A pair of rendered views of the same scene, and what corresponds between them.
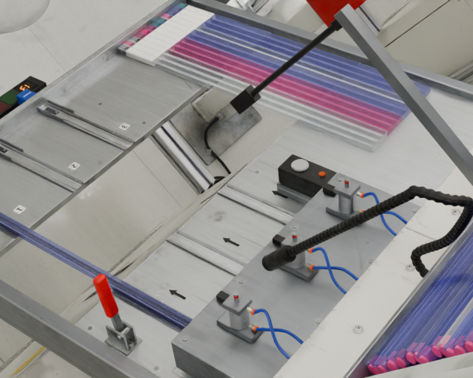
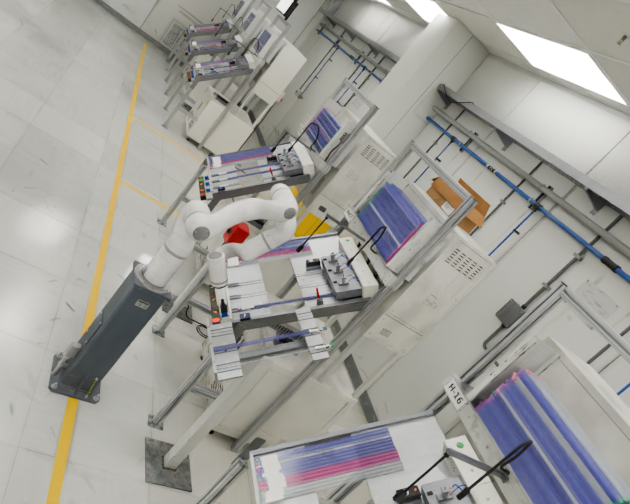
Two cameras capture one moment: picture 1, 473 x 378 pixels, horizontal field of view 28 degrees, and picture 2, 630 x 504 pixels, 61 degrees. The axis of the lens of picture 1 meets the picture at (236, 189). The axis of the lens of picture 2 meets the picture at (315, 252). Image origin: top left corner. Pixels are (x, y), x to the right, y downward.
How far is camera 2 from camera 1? 2.13 m
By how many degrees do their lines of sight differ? 43
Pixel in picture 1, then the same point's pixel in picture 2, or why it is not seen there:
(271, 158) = (296, 266)
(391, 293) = (360, 264)
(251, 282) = (334, 278)
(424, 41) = not seen: hidden behind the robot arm
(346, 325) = (360, 271)
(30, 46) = not seen: hidden behind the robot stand
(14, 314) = (290, 316)
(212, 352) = (345, 288)
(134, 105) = (249, 274)
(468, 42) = not seen: hidden behind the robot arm
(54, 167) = (254, 292)
